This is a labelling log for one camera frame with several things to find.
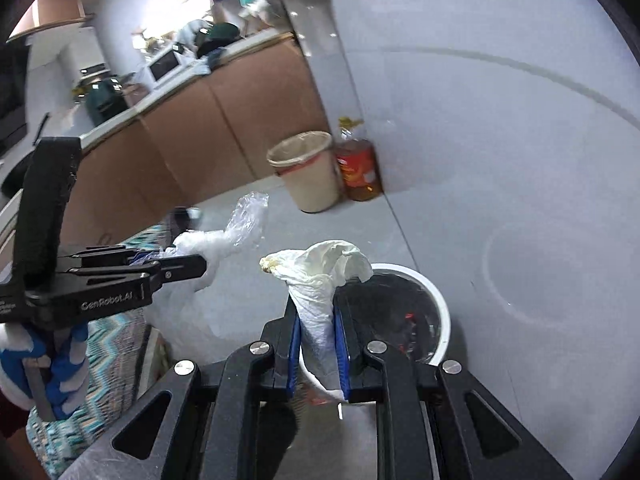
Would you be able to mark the zigzag patterned cloth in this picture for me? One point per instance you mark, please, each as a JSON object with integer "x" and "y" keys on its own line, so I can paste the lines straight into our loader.
{"x": 105, "y": 355}

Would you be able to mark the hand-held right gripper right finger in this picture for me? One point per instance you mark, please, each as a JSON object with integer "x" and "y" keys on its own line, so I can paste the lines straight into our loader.
{"x": 342, "y": 355}

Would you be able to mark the white round trash bin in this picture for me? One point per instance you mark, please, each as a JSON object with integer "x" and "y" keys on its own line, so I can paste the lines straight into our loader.
{"x": 436, "y": 302}

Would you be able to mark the white paper towel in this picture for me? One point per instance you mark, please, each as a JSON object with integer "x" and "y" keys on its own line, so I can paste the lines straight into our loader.
{"x": 315, "y": 300}

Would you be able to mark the person's left hand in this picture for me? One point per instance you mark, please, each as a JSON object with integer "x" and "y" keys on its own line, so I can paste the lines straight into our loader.
{"x": 62, "y": 370}

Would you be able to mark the wooden wall cabinet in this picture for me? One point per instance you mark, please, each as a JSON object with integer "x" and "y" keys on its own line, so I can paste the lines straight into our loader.
{"x": 55, "y": 10}

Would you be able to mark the clear plastic bag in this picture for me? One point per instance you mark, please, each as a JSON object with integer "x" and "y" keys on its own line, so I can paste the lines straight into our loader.
{"x": 240, "y": 225}

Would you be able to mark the beige trash bin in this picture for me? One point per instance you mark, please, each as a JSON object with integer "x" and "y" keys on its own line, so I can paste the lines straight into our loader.
{"x": 310, "y": 180}

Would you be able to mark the cooking oil bottle red label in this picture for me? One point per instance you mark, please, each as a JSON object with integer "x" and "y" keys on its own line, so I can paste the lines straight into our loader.
{"x": 357, "y": 170}

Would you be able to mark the white microwave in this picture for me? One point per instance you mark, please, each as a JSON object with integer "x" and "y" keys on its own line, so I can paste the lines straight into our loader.
{"x": 164, "y": 66}

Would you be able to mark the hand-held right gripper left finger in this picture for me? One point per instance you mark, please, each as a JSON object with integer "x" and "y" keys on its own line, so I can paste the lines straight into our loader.
{"x": 294, "y": 355}

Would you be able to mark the dark green kitchen appliance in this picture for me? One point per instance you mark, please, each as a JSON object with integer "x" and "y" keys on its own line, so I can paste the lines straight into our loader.
{"x": 104, "y": 101}

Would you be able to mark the black bin liner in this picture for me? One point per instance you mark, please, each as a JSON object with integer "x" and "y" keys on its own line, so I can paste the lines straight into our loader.
{"x": 390, "y": 305}

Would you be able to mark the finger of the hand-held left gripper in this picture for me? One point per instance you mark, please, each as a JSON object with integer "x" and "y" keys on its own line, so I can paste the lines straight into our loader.
{"x": 180, "y": 267}
{"x": 110, "y": 255}

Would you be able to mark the brown wooden cabinet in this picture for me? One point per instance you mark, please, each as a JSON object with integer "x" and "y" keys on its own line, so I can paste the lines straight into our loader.
{"x": 225, "y": 125}

